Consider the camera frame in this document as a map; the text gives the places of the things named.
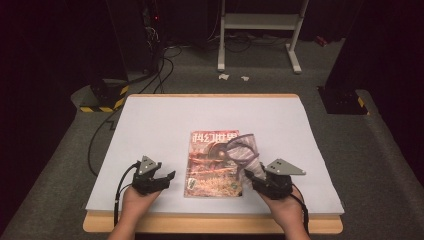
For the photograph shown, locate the right hand-held gripper black cable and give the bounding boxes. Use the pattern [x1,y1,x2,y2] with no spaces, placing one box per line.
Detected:
[289,193,311,236]

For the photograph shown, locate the black cable bundle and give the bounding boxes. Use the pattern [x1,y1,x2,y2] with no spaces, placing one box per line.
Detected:
[138,44,184,95]

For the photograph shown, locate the black yellow striped stand base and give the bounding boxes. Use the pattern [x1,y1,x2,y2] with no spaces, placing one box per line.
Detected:
[79,78,130,113]
[317,85,370,116]

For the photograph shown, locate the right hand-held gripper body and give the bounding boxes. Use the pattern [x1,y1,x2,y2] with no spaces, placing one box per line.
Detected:
[254,158,307,200]

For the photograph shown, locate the person's left hand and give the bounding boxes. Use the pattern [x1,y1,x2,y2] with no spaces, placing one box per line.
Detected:
[121,186,161,226]

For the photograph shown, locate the wooden table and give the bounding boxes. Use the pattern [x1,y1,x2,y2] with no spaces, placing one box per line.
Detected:
[82,93,345,235]

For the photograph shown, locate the purple striped towel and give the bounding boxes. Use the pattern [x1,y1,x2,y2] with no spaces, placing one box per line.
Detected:
[223,133,268,184]

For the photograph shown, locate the long black floor cable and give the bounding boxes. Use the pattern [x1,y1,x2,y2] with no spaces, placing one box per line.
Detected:
[87,108,123,178]

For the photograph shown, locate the hand-held gripper black cable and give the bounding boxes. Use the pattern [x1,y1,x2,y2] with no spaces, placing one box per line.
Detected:
[289,193,311,236]
[113,162,139,228]

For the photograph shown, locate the person's right hand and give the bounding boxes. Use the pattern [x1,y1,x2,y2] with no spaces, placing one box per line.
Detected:
[261,191,306,229]

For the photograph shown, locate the white metal stand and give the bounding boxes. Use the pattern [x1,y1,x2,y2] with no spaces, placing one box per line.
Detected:
[217,0,310,75]

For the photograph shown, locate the black electronics rack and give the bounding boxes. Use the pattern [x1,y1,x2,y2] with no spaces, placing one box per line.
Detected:
[141,0,168,73]

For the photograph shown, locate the magazine with glossy cover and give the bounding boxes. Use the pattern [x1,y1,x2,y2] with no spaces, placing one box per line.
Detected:
[183,129,244,198]

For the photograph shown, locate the left hand-held gripper black cable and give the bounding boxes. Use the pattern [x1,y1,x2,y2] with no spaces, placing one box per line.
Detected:
[113,162,139,228]

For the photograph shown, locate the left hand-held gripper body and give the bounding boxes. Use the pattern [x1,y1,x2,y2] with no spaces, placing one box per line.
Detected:
[131,155,168,196]

